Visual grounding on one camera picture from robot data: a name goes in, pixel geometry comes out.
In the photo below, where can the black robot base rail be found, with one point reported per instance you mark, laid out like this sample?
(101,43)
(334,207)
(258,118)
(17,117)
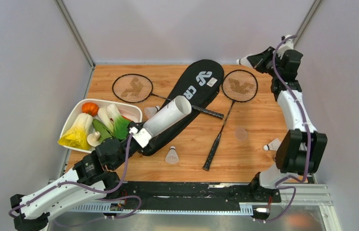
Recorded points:
(191,196)

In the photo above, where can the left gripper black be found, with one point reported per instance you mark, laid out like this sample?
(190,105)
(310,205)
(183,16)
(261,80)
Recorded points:
(133,124)

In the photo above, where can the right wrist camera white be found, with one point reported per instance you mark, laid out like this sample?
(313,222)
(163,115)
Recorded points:
(286,44)

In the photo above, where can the white mushroom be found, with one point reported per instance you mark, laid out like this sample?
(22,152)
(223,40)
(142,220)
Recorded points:
(93,139)

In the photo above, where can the right badminton racket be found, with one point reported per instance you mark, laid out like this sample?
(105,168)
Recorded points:
(239,86)

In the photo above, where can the left badminton racket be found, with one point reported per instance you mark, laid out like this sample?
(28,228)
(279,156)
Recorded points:
(136,88)

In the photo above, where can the small orange pumpkin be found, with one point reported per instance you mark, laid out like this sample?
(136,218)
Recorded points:
(90,108)

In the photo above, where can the white shuttlecock tube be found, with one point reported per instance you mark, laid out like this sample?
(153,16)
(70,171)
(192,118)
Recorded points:
(167,116)

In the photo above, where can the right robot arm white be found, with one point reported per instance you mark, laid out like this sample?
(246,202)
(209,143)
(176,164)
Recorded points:
(303,146)

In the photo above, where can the shuttlecock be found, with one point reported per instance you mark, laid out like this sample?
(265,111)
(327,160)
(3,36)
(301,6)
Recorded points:
(151,111)
(244,62)
(273,145)
(172,156)

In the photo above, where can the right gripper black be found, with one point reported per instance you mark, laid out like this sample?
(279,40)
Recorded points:
(258,60)

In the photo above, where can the white plastic tray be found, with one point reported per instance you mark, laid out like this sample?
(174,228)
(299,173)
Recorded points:
(128,111)

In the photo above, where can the black racket bag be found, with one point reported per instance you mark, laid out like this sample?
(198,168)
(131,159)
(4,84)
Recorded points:
(200,84)

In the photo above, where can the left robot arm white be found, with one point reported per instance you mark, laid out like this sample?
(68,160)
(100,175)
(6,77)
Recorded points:
(92,178)

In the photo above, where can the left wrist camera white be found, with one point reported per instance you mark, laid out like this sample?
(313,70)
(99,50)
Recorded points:
(143,141)

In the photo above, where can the badminton racket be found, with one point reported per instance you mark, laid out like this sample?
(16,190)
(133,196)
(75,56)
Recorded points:
(239,86)
(136,88)

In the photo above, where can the green bok choy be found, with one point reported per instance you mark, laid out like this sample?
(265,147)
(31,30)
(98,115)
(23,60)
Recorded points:
(120,123)

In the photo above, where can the shuttlecock beside tray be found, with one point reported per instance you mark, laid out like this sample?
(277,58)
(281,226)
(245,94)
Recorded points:
(151,111)

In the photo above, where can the clear plastic tube lid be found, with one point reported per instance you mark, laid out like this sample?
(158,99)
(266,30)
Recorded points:
(240,134)

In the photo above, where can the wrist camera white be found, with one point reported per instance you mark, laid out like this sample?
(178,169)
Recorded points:
(286,44)
(143,141)

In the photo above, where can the white bok choy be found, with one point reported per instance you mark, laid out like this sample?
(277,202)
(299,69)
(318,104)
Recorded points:
(106,119)

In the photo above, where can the yellow napa cabbage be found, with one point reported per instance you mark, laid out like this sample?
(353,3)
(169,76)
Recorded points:
(76,135)

